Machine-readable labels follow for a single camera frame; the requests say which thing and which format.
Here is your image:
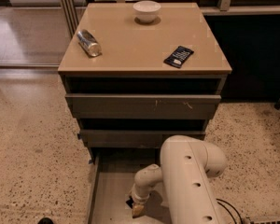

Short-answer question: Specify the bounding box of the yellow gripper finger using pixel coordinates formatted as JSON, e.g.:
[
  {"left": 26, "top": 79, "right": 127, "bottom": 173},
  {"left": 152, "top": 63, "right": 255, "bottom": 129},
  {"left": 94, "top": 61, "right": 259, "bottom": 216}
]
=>
[{"left": 132, "top": 203, "right": 145, "bottom": 218}]

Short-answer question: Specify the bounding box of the black rxbar chocolate bar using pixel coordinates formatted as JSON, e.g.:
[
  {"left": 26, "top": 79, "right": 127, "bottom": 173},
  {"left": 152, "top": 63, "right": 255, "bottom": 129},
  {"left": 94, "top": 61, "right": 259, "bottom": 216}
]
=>
[{"left": 126, "top": 197, "right": 133, "bottom": 208}]

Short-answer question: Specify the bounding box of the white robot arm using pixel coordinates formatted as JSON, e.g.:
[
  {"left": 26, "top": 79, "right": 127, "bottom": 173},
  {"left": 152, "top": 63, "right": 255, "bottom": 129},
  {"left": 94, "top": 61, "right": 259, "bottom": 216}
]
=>
[{"left": 130, "top": 135, "right": 227, "bottom": 224}]

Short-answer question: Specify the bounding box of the open bottom grey drawer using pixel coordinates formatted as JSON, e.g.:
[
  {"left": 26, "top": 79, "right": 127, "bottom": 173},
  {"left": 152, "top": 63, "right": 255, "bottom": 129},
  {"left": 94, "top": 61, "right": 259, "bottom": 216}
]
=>
[{"left": 87, "top": 151, "right": 172, "bottom": 224}]

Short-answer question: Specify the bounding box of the middle grey drawer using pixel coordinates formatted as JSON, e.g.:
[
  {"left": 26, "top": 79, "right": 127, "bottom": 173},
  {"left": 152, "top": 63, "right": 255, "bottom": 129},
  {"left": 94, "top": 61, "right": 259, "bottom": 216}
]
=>
[{"left": 78, "top": 130, "right": 205, "bottom": 148}]

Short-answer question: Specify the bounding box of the top grey drawer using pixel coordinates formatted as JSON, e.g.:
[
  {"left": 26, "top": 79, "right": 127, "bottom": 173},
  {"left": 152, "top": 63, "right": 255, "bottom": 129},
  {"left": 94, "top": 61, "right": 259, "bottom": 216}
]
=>
[{"left": 65, "top": 93, "right": 221, "bottom": 119}]

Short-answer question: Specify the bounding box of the beige drawer cabinet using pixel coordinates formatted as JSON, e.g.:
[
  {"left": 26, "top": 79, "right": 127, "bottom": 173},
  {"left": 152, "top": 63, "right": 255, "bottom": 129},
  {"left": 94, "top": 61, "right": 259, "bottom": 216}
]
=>
[{"left": 57, "top": 2, "right": 232, "bottom": 165}]

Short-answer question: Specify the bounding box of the black snack bar on counter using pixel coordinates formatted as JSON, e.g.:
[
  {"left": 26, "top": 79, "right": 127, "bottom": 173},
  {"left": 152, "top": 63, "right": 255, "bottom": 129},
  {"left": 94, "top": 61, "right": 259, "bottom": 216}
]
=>
[{"left": 163, "top": 46, "right": 194, "bottom": 68}]

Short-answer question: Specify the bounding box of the black round object on floor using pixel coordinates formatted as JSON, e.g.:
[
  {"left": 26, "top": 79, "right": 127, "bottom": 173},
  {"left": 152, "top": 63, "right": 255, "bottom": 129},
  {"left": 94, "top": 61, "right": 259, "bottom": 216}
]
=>
[{"left": 37, "top": 217, "right": 54, "bottom": 224}]

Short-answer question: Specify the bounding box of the grey floor vent grille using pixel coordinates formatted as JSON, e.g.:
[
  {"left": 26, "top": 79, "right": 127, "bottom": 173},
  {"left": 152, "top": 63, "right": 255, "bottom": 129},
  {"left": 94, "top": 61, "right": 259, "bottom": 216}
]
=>
[{"left": 243, "top": 216, "right": 280, "bottom": 224}]

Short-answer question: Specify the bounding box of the white ceramic bowl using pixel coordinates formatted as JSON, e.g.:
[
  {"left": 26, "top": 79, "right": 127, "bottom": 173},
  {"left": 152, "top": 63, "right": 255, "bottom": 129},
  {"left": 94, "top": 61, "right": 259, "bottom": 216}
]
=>
[{"left": 133, "top": 1, "right": 161, "bottom": 23}]

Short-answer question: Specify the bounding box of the black floor cable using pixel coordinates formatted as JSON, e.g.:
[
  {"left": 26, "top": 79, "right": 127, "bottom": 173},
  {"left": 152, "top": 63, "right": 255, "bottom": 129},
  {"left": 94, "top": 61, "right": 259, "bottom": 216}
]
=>
[{"left": 216, "top": 198, "right": 244, "bottom": 224}]

